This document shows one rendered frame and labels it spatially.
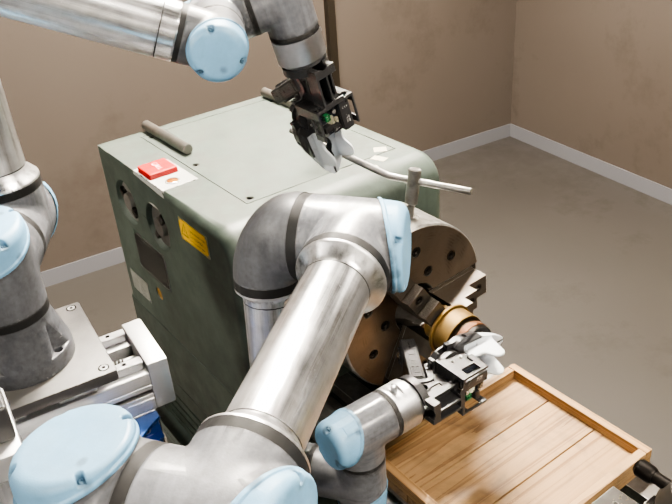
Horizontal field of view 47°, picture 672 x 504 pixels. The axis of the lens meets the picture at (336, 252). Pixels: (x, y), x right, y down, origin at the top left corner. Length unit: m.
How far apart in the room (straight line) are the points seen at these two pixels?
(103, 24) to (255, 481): 0.58
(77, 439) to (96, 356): 0.50
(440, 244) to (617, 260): 2.37
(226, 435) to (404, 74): 3.68
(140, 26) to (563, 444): 0.95
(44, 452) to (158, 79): 3.00
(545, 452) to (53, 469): 0.90
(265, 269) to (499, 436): 0.60
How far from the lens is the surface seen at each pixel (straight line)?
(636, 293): 3.46
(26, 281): 1.16
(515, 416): 1.45
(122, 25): 1.00
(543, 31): 4.56
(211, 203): 1.40
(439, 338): 1.28
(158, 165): 1.56
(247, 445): 0.70
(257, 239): 0.99
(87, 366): 1.22
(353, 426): 1.10
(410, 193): 1.31
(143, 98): 3.64
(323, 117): 1.19
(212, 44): 0.98
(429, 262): 1.35
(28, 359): 1.20
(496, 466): 1.36
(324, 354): 0.80
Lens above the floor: 1.86
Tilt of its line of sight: 30 degrees down
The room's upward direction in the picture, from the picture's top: 5 degrees counter-clockwise
